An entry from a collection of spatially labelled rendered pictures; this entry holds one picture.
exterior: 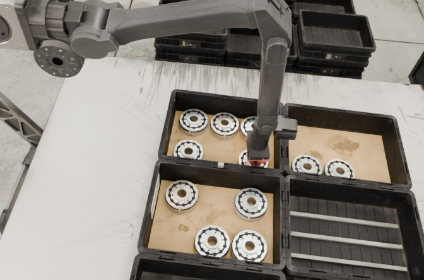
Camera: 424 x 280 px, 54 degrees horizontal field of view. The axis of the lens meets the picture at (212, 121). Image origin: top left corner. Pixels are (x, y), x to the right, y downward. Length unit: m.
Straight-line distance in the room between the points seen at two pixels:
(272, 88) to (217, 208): 0.48
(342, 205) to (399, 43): 2.30
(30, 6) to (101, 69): 1.02
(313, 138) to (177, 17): 0.87
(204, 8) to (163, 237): 0.72
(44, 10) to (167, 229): 0.72
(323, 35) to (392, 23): 1.28
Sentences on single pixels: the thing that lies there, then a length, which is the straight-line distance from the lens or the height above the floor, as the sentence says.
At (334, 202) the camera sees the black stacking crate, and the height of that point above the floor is 0.83.
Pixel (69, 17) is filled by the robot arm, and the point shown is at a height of 1.47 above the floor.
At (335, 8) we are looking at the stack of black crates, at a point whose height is 0.38.
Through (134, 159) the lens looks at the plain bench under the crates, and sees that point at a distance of 1.57.
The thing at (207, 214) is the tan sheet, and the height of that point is 0.83.
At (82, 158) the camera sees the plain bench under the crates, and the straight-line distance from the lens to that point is 1.61.
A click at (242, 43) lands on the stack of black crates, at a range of 2.53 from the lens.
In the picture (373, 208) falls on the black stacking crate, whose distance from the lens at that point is 1.46.
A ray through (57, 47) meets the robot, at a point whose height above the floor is 1.19.
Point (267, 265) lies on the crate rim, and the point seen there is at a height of 0.93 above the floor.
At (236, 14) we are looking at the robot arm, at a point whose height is 1.54.
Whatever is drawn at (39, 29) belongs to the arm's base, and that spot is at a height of 1.45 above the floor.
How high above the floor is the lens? 2.01
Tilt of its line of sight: 51 degrees down
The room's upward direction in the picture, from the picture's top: 6 degrees clockwise
